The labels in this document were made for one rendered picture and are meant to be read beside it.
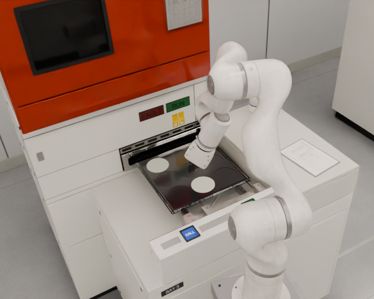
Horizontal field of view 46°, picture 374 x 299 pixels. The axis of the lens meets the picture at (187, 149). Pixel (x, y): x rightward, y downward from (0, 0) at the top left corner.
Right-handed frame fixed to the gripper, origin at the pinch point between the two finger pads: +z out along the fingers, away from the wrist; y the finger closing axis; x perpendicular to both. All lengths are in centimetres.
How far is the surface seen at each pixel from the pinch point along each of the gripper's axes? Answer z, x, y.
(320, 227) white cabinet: 4, 14, 60
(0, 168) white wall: 163, 44, -130
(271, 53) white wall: 79, 249, -4
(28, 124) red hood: -4, -29, -58
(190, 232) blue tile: -4.3, -30.5, 12.8
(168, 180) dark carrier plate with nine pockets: 11.5, -3.1, -5.9
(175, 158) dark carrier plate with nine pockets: 13.0, 11.1, -9.2
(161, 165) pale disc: 14.5, 4.4, -12.6
